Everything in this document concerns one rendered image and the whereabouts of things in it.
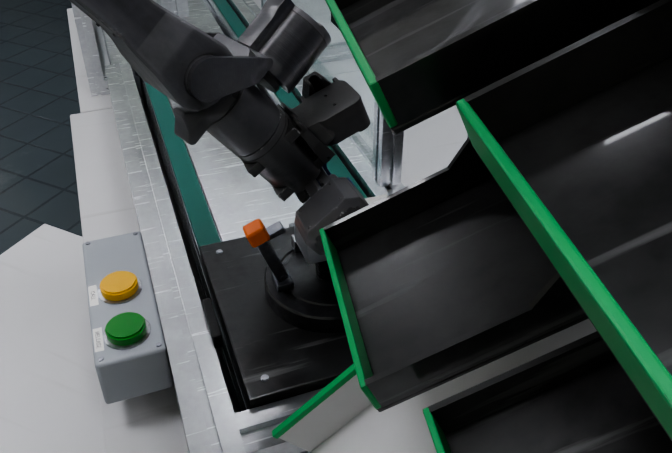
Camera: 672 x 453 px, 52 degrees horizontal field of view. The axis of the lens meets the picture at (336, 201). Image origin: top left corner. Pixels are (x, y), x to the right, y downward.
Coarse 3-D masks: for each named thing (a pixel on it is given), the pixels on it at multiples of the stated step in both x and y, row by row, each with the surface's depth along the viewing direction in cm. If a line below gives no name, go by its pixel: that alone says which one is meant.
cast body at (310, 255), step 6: (294, 222) 71; (300, 234) 70; (300, 240) 70; (300, 246) 71; (306, 246) 68; (306, 252) 69; (312, 252) 69; (306, 258) 69; (312, 258) 69; (318, 258) 70; (324, 258) 70
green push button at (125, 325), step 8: (128, 312) 72; (112, 320) 71; (120, 320) 71; (128, 320) 71; (136, 320) 71; (144, 320) 71; (112, 328) 70; (120, 328) 70; (128, 328) 70; (136, 328) 70; (144, 328) 70; (112, 336) 69; (120, 336) 69; (128, 336) 69; (136, 336) 69; (120, 344) 69; (128, 344) 69
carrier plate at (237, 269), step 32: (224, 256) 80; (256, 256) 80; (224, 288) 75; (256, 288) 75; (224, 320) 71; (256, 320) 71; (256, 352) 67; (288, 352) 67; (320, 352) 67; (256, 384) 64; (288, 384) 64; (320, 384) 65
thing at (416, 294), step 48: (432, 192) 44; (480, 192) 43; (336, 240) 45; (384, 240) 44; (432, 240) 42; (480, 240) 40; (528, 240) 39; (336, 288) 39; (384, 288) 41; (432, 288) 39; (480, 288) 38; (528, 288) 36; (384, 336) 38; (432, 336) 37; (480, 336) 33; (528, 336) 34; (384, 384) 34; (432, 384) 34
